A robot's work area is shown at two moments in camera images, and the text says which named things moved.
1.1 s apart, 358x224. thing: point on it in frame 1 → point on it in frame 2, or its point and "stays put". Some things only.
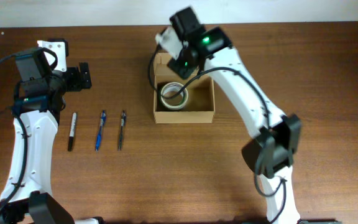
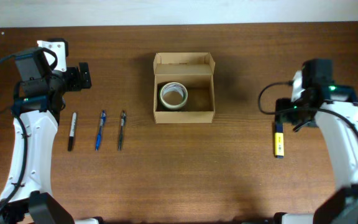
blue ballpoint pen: (103, 116) stays put
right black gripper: (182, 70) → (282, 111)
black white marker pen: (72, 131) stays put
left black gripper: (84, 75) stays put
